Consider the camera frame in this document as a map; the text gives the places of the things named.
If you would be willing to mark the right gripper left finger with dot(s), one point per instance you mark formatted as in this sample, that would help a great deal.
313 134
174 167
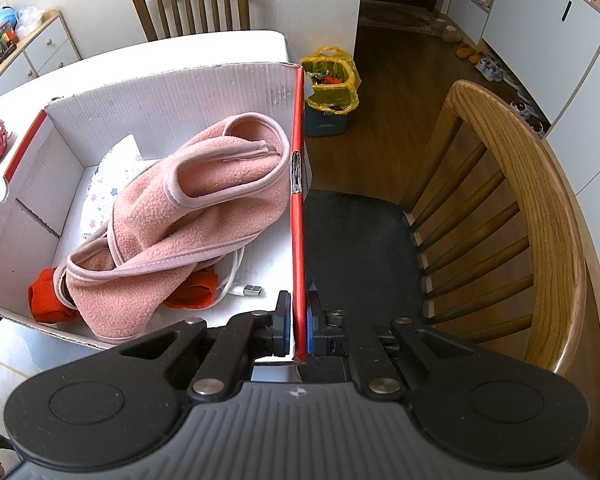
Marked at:
229 352

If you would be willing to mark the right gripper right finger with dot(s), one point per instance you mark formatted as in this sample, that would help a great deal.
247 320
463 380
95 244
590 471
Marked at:
343 347

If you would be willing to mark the red cloth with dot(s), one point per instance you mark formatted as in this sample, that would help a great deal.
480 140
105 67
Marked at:
195 293

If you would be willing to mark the pink fleece garment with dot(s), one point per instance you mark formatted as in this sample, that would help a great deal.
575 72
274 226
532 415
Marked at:
215 194

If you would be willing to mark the white sticker pack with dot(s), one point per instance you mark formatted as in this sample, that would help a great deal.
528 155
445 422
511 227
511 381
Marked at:
116 170

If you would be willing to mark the red cardboard shoe box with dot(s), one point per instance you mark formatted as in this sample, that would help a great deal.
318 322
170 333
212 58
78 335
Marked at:
59 143

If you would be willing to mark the wooden chair at right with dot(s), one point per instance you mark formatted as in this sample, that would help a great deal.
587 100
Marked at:
484 242

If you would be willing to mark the wooden chair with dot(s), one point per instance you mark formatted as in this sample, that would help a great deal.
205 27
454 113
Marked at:
163 19
484 242

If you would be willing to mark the yellow bag trash bin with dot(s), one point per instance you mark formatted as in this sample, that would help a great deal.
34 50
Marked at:
334 82

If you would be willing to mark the wooden chair at back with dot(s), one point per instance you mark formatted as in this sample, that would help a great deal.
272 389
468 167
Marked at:
163 19

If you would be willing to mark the white wooden sideboard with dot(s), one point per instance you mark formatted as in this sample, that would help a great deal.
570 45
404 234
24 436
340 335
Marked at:
49 47

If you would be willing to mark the white wall cabinet unit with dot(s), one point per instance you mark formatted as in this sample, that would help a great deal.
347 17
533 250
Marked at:
553 48

